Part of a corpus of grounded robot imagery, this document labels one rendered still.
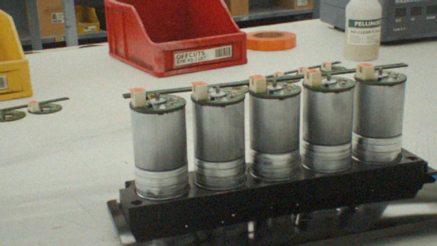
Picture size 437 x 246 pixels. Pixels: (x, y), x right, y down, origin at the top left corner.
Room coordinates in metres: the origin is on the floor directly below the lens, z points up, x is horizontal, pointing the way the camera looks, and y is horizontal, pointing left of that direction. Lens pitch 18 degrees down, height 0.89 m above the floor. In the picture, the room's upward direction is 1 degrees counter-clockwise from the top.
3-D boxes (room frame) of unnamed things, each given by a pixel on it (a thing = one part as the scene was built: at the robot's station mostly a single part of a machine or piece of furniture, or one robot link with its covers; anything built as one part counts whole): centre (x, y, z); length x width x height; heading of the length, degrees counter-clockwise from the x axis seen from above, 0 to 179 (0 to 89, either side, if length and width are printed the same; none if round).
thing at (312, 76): (0.29, -0.04, 0.82); 0.01 x 0.01 x 0.01; 19
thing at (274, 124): (0.29, -0.03, 0.79); 0.02 x 0.02 x 0.05
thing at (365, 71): (0.30, -0.07, 0.82); 0.01 x 0.01 x 0.01; 19
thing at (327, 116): (0.29, -0.05, 0.79); 0.02 x 0.02 x 0.05
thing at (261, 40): (0.69, -0.05, 0.76); 0.06 x 0.06 x 0.01
